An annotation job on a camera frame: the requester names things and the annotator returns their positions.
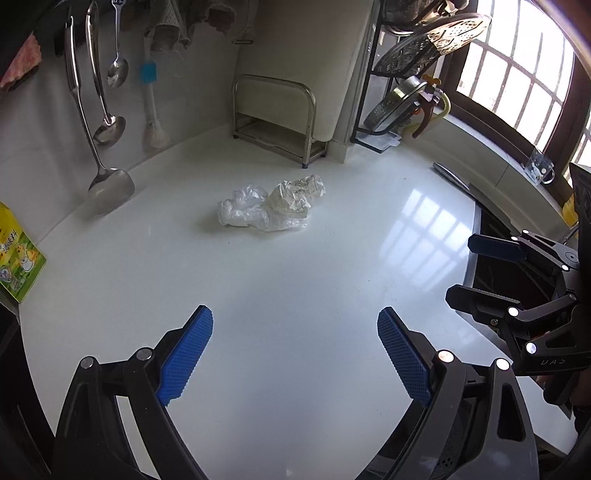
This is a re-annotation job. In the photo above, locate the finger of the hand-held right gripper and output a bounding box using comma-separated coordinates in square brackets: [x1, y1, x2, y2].
[468, 232, 581, 274]
[445, 285, 579, 334]

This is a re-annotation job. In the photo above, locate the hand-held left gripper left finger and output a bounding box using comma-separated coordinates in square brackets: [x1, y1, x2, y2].
[53, 305, 214, 480]

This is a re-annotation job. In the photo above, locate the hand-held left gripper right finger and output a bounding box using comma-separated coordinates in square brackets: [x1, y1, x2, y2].
[376, 307, 542, 480]

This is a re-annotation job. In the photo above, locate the clear plastic bag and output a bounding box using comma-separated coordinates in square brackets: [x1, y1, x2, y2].
[218, 184, 308, 233]

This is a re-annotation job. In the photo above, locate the person's right hand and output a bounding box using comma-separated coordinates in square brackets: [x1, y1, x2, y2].
[536, 373, 591, 418]

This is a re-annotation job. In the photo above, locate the yellow bottle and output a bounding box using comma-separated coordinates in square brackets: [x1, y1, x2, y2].
[560, 193, 579, 228]

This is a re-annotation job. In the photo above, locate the steel knife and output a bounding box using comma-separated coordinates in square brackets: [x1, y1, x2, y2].
[433, 161, 472, 191]

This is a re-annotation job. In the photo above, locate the clear glass mug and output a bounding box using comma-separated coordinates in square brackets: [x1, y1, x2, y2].
[523, 148, 557, 185]

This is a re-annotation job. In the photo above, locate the white drip tray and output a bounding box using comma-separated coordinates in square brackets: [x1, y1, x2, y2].
[352, 129, 403, 154]

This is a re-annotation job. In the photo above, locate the perforated steel pan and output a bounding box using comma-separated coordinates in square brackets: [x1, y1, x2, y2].
[364, 76, 428, 133]

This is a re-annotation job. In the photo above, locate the gridded window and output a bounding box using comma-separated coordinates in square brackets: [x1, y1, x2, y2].
[455, 0, 591, 185]

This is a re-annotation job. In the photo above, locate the steel spatula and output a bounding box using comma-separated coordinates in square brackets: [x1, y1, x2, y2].
[64, 15, 136, 216]

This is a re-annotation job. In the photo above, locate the yellow green printed box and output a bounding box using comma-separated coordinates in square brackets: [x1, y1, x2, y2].
[0, 201, 47, 304]

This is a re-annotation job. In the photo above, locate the black dish rack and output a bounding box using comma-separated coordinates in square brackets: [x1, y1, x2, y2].
[350, 0, 467, 154]

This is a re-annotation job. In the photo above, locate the grey perforated steamer plate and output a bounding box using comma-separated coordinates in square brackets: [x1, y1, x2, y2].
[373, 33, 440, 78]

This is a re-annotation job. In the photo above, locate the golden perforated steamer plate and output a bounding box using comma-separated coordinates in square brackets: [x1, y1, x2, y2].
[426, 12, 493, 57]

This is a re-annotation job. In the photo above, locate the steel countertop rack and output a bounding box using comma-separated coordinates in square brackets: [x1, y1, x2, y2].
[232, 74, 330, 169]

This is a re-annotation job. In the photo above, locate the steel ladle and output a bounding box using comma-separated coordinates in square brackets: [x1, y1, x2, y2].
[85, 0, 127, 148]

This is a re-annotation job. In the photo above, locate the white brush with blue grip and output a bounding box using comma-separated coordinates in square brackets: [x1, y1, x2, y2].
[139, 36, 168, 151]

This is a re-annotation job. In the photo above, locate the white cutting board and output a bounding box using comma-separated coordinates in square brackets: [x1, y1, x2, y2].
[238, 0, 376, 142]

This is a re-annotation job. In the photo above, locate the steel spoon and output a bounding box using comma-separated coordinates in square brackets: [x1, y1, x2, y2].
[106, 0, 130, 89]

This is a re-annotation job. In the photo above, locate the pink cloth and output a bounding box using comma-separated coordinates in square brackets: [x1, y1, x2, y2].
[0, 31, 43, 92]

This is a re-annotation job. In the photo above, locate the yellow handled pot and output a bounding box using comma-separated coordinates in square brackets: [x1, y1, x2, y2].
[407, 76, 452, 140]

